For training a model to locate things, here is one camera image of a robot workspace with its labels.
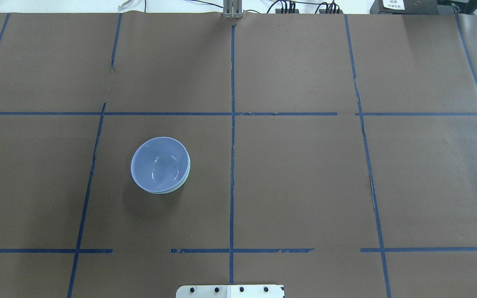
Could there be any blue bowl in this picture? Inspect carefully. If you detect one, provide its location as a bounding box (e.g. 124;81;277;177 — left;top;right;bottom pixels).
130;137;191;194

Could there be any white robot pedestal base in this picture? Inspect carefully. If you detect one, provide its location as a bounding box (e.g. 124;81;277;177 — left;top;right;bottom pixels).
175;284;285;298

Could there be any green bowl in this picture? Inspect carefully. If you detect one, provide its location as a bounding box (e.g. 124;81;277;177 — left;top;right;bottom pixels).
152;160;191;194

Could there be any black orange power strip far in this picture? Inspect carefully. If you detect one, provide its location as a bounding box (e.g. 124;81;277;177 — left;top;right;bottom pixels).
273;1;299;14

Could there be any black computer box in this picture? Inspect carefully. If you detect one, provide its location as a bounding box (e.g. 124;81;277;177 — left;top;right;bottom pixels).
369;0;457;15

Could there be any aluminium frame post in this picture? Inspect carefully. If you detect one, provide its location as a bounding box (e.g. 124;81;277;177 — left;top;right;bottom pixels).
223;0;244;19

